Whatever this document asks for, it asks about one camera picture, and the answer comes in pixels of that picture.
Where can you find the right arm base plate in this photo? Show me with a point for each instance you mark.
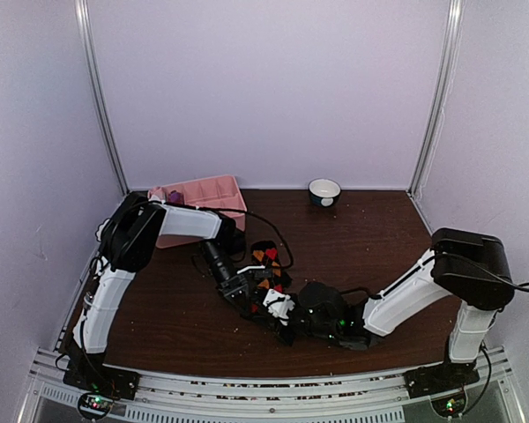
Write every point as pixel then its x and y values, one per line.
pixel 431 380

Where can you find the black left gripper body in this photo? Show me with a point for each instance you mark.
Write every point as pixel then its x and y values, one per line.
pixel 214 254

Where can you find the white scalloped bowl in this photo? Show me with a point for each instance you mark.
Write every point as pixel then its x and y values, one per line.
pixel 100 230

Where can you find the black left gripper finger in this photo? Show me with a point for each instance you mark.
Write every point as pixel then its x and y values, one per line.
pixel 236 291
pixel 267 273

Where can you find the black red yellow argyle sock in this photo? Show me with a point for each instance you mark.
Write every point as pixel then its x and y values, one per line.
pixel 266 253

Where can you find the maroon purple striped sock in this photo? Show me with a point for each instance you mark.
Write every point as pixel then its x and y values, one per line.
pixel 175 197

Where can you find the front aluminium rail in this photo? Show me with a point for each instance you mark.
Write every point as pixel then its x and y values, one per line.
pixel 380 396

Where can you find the aluminium frame post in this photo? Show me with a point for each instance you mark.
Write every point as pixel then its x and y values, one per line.
pixel 443 85
pixel 99 102

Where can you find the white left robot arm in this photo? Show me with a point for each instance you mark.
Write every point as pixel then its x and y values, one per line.
pixel 127 241

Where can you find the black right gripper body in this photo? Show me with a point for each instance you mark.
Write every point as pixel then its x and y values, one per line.
pixel 325 331

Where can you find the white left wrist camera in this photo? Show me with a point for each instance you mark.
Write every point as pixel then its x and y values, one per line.
pixel 249 269

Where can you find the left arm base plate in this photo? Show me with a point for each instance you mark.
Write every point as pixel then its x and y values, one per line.
pixel 107 381

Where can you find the dark blue white bowl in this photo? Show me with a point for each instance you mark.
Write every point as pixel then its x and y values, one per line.
pixel 324 192

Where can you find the pink divided organizer tray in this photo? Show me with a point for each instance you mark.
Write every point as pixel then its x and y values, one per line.
pixel 214 192

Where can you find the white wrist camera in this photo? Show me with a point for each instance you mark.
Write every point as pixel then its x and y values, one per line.
pixel 249 269
pixel 279 305

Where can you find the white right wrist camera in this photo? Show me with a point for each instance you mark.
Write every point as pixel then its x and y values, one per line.
pixel 279 305

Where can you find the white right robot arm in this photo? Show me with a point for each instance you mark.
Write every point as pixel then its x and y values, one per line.
pixel 472 267

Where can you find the right aluminium frame post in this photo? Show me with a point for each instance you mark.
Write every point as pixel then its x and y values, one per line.
pixel 443 85

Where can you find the left aluminium frame post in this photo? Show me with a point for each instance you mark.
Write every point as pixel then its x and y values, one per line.
pixel 99 102

